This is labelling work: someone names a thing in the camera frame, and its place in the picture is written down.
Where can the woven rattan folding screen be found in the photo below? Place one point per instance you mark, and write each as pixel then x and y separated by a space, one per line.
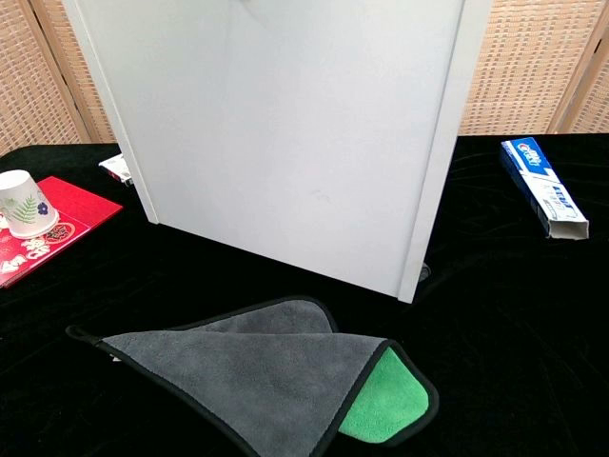
pixel 523 71
pixel 28 85

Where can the floral paper cup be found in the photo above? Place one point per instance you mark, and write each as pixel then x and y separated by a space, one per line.
pixel 24 204

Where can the white cabinet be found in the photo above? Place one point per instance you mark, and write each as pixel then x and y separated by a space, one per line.
pixel 285 143

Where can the small white red box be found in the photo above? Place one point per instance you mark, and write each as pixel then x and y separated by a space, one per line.
pixel 115 167

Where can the black velvet tablecloth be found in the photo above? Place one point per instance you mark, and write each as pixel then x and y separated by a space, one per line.
pixel 499 357

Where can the red spiral notebook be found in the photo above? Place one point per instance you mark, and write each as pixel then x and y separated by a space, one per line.
pixel 81 209

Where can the blue white toothpaste box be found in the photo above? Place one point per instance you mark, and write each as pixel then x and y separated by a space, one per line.
pixel 542 190

